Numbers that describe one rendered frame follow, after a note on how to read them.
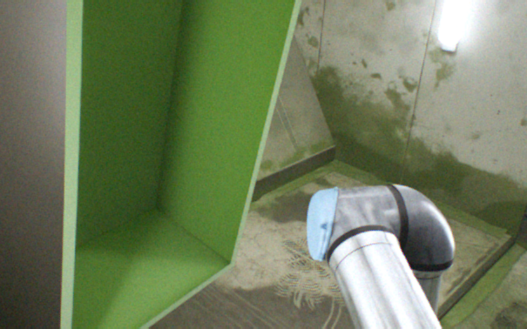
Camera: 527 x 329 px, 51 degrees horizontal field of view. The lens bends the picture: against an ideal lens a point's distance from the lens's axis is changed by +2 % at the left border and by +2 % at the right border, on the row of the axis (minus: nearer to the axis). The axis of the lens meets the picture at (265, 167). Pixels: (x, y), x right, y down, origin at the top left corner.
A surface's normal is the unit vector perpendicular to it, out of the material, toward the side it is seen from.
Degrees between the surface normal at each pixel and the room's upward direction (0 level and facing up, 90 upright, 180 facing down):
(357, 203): 15
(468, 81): 90
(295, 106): 57
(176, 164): 90
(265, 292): 0
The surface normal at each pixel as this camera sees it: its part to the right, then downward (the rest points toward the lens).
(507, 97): -0.68, 0.29
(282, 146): 0.65, -0.21
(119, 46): 0.77, 0.47
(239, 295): 0.06, -0.90
